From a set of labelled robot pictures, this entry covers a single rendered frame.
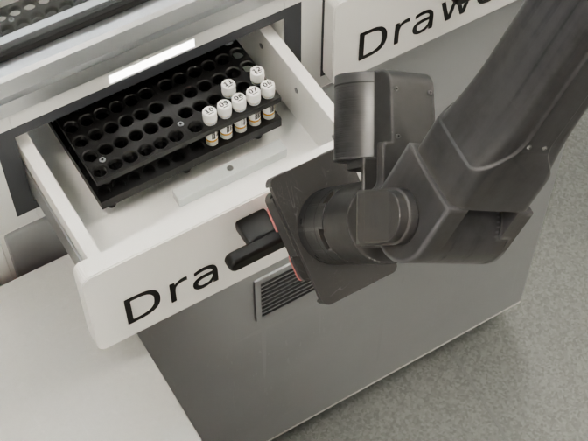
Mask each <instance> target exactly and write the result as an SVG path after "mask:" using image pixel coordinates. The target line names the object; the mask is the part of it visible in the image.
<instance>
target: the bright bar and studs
mask: <svg viewBox="0 0 588 441"><path fill-rule="evenodd" d="M286 156H287V148H286V147H285V146H284V144H283V143H282V141H281V140H280V139H277V140H276V141H274V142H272V143H268V144H266V145H264V146H263V147H261V148H259V149H257V150H253V151H251V152H250V153H248V154H246V155H244V156H242V157H239V158H237V159H235V160H233V161H231V162H229V163H227V164H224V165H222V166H220V167H218V168H216V169H214V170H212V171H210V172H208V173H205V174H203V175H201V176H199V177H197V178H195V179H193V180H191V181H188V182H186V183H184V184H183V185H180V186H178V187H176V188H174V189H172V196H173V198H174V199H175V201H176V202H177V203H178V205H179V206H180V207H182V206H184V205H186V204H188V203H190V202H192V201H194V200H197V199H199V198H201V197H203V196H205V195H207V194H209V193H211V192H213V191H216V190H218V189H220V188H222V187H223V186H226V185H228V184H230V183H232V182H234V181H236V180H238V179H241V178H243V177H245V176H247V175H249V174H250V173H252V172H255V171H258V170H260V169H262V168H263V167H265V166H267V165H270V164H272V163H274V162H276V161H278V160H280V159H282V158H285V157H286Z"/></svg>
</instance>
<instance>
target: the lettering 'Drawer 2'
mask: <svg viewBox="0 0 588 441"><path fill-rule="evenodd" d="M477 1H478V3H479V4H484V3H487V2H489V1H491V0H477ZM468 2H469V1H468ZM468 2H466V3H464V6H463V8H462V4H461V5H458V11H459V14H462V13H464V12H465V10H466V6H467V5H468ZM455 5H456V4H455V3H453V4H452V6H451V9H450V12H449V14H448V11H447V6H446V2H444V3H442V7H443V12H444V21H446V20H449V19H450V18H451V15H452V12H453V10H454V7H455ZM426 13H429V14H430V15H429V16H428V17H426V18H424V19H422V20H420V21H419V22H417V23H416V24H415V25H414V27H413V29H412V32H413V34H419V33H421V32H423V31H425V30H426V29H427V28H428V29H430V28H431V27H432V22H433V16H434V13H433V10H425V11H423V12H421V13H419V14H418V15H416V19H417V18H419V17H420V16H422V15H423V14H426ZM428 19H429V22H428V24H427V25H426V26H425V27H424V28H423V29H422V30H420V31H417V27H418V26H419V25H420V24H421V23H422V22H424V21H426V20H428ZM409 21H410V17H409V18H407V19H405V20H404V21H403V22H401V24H400V23H398V24H396V25H395V38H394V45H395V44H397V43H398V37H399V31H400V28H401V27H402V25H403V24H405V23H407V22H409ZM375 31H380V32H381V34H382V39H381V43H380V45H379V46H378V47H377V48H376V49H375V50H373V51H372V52H370V53H368V54H366V55H364V56H363V53H364V39H365V35H367V34H369V33H371V32H375ZM386 39H387V30H386V28H385V27H382V26H379V27H375V28H373V29H371V30H368V31H365V32H363V33H362V34H360V47H359V61H360V60H363V59H365V58H367V57H369V56H371V55H373V54H374V53H376V52H378V51H379V50H380V49H381V48H382V47H383V45H384V44H385V42H386Z"/></svg>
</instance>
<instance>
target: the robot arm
mask: <svg viewBox="0 0 588 441"><path fill-rule="evenodd" d="M587 109H588V0H525V1H524V3H523V5H522V6H521V8H520V9H519V10H518V12H517V13H516V15H515V17H514V19H513V20H512V22H511V23H510V25H509V27H508V28H507V29H506V31H505V32H504V34H503V35H502V37H501V39H500V41H499V42H498V44H497V45H496V47H495V48H494V49H493V51H492V53H491V54H490V56H489V57H488V59H487V60H486V62H485V64H484V65H483V66H482V68H481V69H480V70H479V71H478V73H477V74H476V75H475V77H474V78H473V79H472V81H471V82H470V83H469V85H468V86H467V87H466V88H465V90H464V91H463V92H462V94H461V95H460V96H459V97H458V98H457V100H456V101H455V102H453V103H452V104H450V105H449V106H448V107H447V108H445V109H444V110H443V111H442V112H441V114H440V115H439V116H438V117H437V119H436V121H435V105H434V87H433V81H432V79H431V77H430V76H429V75H428V74H422V73H408V72H400V71H393V70H385V69H381V70H377V71H360V72H351V73H341V74H338V75H336V76H334V125H333V149H331V150H328V151H326V152H324V153H322V154H320V155H318V156H316V157H315V158H313V159H310V160H308V161H306V162H304V163H302V164H300V165H298V166H295V167H293V168H291V169H289V170H288V171H283V172H281V173H279V174H277V175H275V176H273V177H271V178H269V179H268V180H267V181H266V184H265V186H266V188H269V190H270V193H268V194H267V195H266V197H265V203H266V206H267V212H268V215H269V218H270V220H271V222H272V224H273V226H274V229H275V230H276V232H278V233H279V234H280V236H281V238H282V241H283V244H284V246H285V248H286V250H287V252H288V254H289V261H290V265H291V267H292V268H293V270H294V272H295V275H296V277H297V279H298V280H299V281H310V280H311V284H312V286H313V288H314V290H315V292H316V294H317V296H318V300H317V302H318V303H319V304H321V305H331V304H333V303H335V302H337V301H339V300H341V299H342V298H345V297H347V296H349V295H351V294H353V293H355V292H356V291H359V290H361V289H363V288H365V287H367V286H369V285H370V284H372V283H374V282H376V281H378V280H380V279H382V278H384V277H386V276H388V275H390V274H392V273H394V272H395V271H396V267H397V263H442V264H489V263H494V262H495V261H497V260H498V259H499V258H501V257H502V255H503V254H504V253H505V252H506V250H507V249H508V247H509V246H510V245H511V243H512V242H513V241H514V239H515V237H516V236H517V235H518V234H519V233H520V232H521V230H522V229H523V227H524V226H525V225H526V223H527V222H528V220H529V219H530V217H531V216H532V215H533V211H532V209H531V208H530V205H531V203H532V202H533V201H534V199H535V198H536V196H537V195H538V193H539V192H540V191H541V190H542V189H543V187H544V186H545V185H546V183H547V182H548V180H549V178H550V174H551V173H550V170H551V168H552V166H553V164H554V163H555V161H556V159H557V156H558V154H559V152H560V151H561V149H562V148H563V146H564V144H565V142H566V140H567V139H568V137H569V135H570V134H571V132H572V131H573V130H574V128H575V127H576V125H577V124H578V122H579V120H580V119H581V117H582V116H583V114H584V113H585V111H586V110H587ZM357 172H361V181H360V179H359V176H358V174H357Z"/></svg>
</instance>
